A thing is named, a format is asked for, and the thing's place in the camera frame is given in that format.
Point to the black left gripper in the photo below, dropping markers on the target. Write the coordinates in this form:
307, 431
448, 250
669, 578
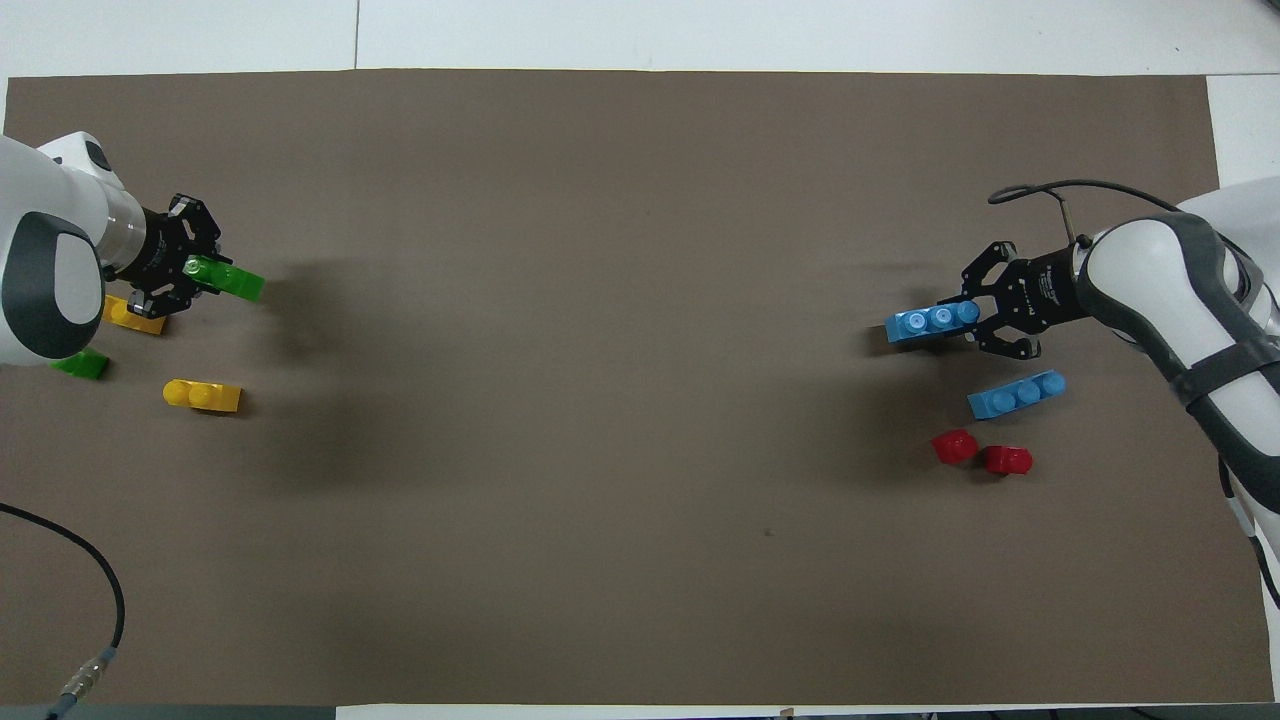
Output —
160, 250

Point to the yellow two-stud toy brick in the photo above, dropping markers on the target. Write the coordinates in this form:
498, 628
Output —
205, 397
135, 318

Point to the green two-stud toy brick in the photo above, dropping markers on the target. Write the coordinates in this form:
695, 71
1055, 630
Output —
85, 366
235, 282

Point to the red small toy brick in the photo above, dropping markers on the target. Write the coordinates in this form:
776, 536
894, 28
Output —
955, 447
1008, 460

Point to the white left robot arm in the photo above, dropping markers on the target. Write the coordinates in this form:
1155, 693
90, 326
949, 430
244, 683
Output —
60, 230

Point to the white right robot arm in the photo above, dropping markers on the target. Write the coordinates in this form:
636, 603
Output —
1160, 270

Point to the blue three-stud toy brick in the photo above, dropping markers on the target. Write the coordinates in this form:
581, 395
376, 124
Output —
930, 323
1015, 395

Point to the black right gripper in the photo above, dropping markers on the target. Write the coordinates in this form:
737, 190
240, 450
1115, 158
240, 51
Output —
1048, 288

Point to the brown table mat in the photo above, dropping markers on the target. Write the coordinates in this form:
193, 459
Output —
620, 400

